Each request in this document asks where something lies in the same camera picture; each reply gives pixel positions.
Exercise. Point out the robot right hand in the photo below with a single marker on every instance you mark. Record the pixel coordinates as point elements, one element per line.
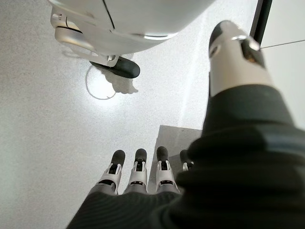
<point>238,167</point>

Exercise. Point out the black robot right foot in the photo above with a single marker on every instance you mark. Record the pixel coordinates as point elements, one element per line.
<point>126,68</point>

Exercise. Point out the white kitchen base cabinet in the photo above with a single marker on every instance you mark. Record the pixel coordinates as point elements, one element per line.
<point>286,23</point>

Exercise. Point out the white robot right leg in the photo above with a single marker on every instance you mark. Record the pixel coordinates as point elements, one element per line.
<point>133,16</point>

